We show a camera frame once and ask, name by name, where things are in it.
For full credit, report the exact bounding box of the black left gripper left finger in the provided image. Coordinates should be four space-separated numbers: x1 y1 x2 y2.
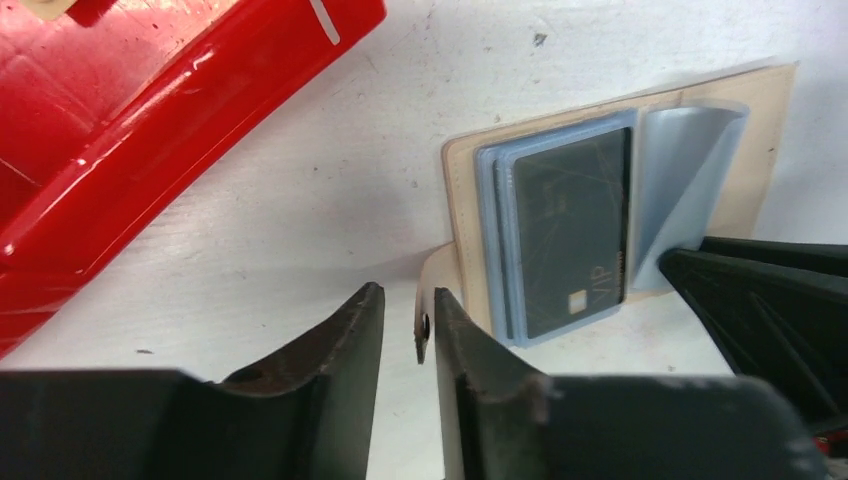
1 282 385 479

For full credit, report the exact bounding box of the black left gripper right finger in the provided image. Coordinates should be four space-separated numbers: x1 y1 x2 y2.
433 287 829 479

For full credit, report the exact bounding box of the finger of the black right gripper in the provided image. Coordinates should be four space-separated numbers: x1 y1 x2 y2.
658 237 847 458

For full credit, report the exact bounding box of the black VIP credit card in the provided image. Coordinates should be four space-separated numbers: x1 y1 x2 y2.
509 127 632 342

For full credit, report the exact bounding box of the red plastic tray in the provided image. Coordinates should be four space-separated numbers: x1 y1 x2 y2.
1 1 386 354

